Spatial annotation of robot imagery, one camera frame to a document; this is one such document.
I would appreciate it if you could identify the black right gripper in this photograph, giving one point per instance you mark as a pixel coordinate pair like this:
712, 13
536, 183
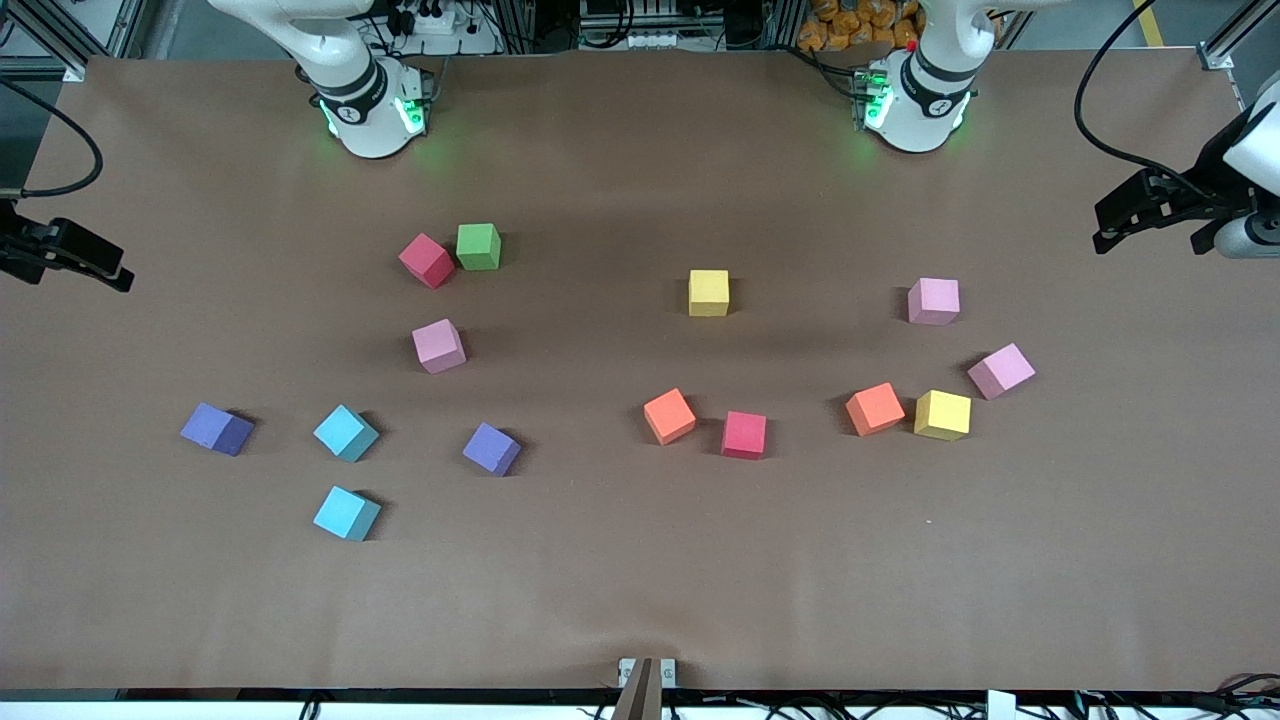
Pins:
12, 248

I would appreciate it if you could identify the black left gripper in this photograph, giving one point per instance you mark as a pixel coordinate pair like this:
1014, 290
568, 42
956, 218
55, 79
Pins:
1207, 166

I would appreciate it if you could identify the pink foam cube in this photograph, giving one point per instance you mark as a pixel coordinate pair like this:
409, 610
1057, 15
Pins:
438, 347
933, 301
1000, 371

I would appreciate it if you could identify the orange foam cube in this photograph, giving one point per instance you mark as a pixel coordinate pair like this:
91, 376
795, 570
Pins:
874, 409
669, 416

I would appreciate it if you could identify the cyan foam cube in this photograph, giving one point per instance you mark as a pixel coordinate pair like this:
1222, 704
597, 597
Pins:
346, 514
345, 433

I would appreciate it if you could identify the yellow foam cube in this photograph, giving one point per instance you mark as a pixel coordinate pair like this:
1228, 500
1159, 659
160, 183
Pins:
942, 415
708, 292

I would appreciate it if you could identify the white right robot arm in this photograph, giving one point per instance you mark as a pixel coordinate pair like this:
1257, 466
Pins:
365, 115

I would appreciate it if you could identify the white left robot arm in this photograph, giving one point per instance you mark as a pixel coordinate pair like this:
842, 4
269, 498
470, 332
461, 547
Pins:
915, 115

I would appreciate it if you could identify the purple foam cube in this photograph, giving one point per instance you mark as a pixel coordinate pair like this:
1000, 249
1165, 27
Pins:
215, 430
491, 449

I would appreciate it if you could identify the orange packets pile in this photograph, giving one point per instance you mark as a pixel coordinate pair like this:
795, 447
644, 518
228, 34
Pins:
850, 25

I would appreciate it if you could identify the red foam cube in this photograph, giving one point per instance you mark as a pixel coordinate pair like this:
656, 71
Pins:
427, 262
744, 435

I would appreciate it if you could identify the green foam cube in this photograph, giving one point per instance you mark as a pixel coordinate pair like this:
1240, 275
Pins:
478, 247

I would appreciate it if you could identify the white power strip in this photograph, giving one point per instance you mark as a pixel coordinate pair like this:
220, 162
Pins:
445, 40

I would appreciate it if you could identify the white electrical box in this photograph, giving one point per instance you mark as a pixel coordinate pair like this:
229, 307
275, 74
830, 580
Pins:
650, 40

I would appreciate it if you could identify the brown table cover sheet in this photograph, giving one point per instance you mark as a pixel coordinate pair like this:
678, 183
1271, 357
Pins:
640, 560

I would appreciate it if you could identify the aluminium frame profile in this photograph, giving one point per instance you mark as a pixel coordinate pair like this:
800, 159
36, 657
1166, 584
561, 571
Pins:
45, 35
1218, 52

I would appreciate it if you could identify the silver bracket with brown post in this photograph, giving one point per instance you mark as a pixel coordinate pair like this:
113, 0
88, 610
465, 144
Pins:
645, 690

